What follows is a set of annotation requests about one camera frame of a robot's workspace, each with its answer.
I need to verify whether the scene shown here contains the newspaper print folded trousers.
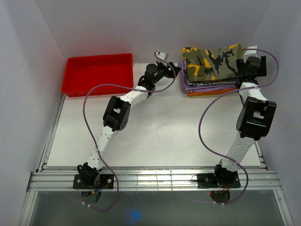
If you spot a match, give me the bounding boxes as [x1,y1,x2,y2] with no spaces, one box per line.
[186,80,236,87]

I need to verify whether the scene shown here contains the red plastic tray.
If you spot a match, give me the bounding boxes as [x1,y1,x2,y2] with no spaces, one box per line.
[61,53,134,97]

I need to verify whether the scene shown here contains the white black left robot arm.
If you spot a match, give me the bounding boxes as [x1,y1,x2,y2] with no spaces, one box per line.
[77,62,181,188]

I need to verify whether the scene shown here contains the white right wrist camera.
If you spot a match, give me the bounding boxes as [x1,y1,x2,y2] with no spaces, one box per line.
[242,45,258,59]

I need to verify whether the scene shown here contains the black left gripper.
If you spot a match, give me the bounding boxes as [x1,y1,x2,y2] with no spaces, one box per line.
[153,62,182,85]

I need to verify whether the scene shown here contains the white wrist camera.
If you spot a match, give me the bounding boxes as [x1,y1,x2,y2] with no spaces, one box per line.
[156,52,169,61]
[242,45,258,59]

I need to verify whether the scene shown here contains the camouflage yellow green trousers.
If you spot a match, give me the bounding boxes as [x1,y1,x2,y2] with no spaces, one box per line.
[182,44,243,82]

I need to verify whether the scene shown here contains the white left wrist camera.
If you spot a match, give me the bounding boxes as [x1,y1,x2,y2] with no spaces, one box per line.
[156,52,169,61]

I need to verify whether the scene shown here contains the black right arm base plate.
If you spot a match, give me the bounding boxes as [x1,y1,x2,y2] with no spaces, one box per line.
[191,173,241,189]

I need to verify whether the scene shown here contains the aluminium frame rail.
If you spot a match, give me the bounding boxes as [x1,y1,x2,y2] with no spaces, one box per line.
[27,169,282,192]

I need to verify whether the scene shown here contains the purple folded trousers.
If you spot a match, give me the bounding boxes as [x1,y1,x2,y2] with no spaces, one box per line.
[178,61,236,92]

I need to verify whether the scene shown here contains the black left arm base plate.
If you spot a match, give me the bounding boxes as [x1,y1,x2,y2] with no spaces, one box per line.
[72,174,114,189]

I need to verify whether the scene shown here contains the orange folded trousers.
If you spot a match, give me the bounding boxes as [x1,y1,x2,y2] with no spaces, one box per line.
[186,88,236,97]

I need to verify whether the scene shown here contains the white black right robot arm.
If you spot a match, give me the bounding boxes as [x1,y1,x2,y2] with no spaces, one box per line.
[212,56,277,187]

